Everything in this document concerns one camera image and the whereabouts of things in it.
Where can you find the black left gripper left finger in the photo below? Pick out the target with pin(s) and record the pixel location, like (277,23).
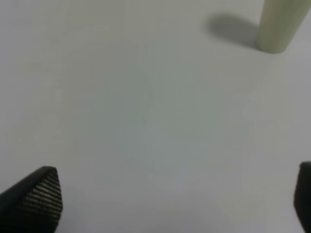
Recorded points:
(33,205)

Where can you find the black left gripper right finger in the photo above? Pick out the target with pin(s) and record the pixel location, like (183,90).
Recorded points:
(302,196)

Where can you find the pale yellow-green plastic cup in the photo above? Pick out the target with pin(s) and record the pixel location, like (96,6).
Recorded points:
(279,22)

